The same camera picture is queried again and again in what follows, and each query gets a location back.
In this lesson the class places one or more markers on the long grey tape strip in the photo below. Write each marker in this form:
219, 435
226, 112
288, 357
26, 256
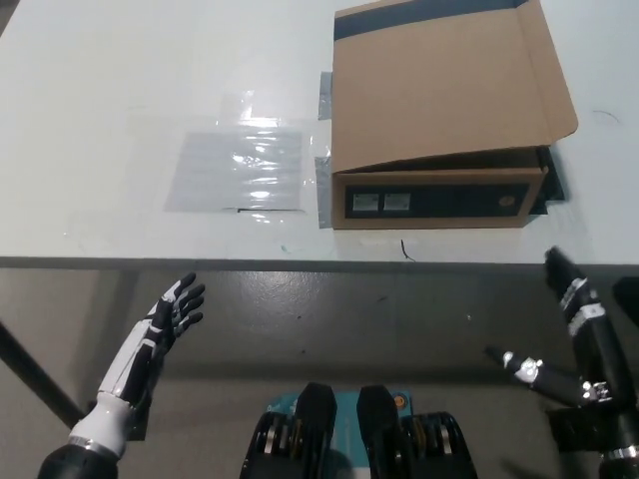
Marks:
324, 194

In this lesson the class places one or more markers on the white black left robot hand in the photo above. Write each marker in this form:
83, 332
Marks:
145, 344

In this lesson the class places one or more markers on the short grey tape strip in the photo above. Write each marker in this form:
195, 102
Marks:
325, 95

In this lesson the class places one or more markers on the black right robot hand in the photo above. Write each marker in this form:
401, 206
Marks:
599, 359

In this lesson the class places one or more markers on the clear plastic sleeve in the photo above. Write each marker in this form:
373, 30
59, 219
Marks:
239, 112

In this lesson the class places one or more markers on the black diagonal table leg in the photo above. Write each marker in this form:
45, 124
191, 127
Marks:
35, 369

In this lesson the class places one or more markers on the brown cardboard box with lid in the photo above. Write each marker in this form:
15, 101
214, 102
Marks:
429, 100

